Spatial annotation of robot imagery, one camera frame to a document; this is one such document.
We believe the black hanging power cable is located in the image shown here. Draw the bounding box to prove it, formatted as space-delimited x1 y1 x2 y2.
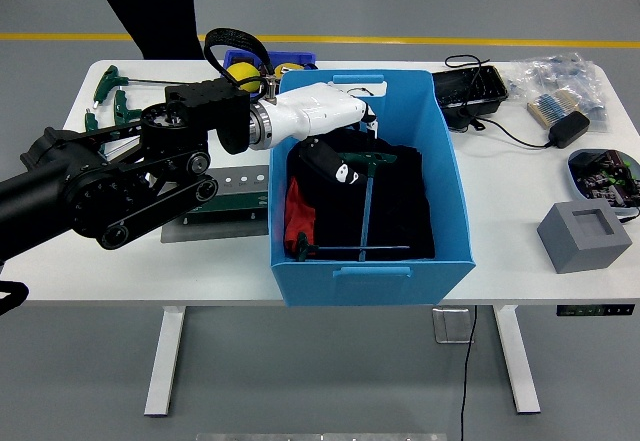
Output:
459 305 480 441

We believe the red cloth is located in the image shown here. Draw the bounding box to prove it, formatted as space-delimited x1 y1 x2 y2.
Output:
283 175 319 255

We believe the grey foam block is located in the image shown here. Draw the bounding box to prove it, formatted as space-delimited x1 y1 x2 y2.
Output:
536 199 634 275

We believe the large green T-handle hex key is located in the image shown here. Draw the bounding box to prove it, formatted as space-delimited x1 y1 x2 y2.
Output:
342 151 399 263

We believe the black plastic tray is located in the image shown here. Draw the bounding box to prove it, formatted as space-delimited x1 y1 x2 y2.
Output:
432 65 510 131

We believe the pile of electronic parts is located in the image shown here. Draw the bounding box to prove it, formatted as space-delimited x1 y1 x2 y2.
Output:
571 149 640 211

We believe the taped resistor strip bundle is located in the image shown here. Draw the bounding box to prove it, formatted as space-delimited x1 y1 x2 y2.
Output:
526 89 584 128

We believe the black adapter cable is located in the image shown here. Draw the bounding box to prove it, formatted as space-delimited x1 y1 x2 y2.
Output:
443 54 554 151

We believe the person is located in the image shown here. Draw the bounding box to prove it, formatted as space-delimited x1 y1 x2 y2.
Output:
85 0 277 61

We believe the white table leg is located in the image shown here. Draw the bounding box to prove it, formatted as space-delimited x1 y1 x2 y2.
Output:
492 305 542 416
143 305 187 418

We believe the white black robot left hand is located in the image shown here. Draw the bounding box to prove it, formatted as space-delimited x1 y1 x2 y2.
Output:
259 82 380 187

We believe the black power adapter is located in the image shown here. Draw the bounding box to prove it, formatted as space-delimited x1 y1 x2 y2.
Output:
548 110 592 150

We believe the clear bag of blue components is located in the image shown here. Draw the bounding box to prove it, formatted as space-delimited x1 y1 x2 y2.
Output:
508 52 610 135

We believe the yellow lemon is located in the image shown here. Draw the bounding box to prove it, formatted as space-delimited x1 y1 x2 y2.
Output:
225 62 262 93

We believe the pale blue dish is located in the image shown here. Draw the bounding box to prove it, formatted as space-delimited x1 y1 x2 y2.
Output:
566 148 640 221

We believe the light blue plastic storage box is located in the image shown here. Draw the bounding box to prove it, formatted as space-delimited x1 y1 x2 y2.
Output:
268 69 477 309

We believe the black table control panel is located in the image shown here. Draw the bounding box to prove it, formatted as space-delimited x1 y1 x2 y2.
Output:
556 303 636 318

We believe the small dark blue bin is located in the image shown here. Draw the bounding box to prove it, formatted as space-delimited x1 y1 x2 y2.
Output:
222 49 319 93

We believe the green metal hex key holder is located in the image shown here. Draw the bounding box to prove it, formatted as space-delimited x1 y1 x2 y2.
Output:
160 164 272 245

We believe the metal floor socket box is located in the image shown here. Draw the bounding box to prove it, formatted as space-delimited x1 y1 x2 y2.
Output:
431 307 475 345

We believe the small green T-handle hex key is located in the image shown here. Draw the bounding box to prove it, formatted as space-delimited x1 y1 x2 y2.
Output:
294 231 412 263

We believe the black cloth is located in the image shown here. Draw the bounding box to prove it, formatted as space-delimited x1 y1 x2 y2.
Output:
285 130 436 262

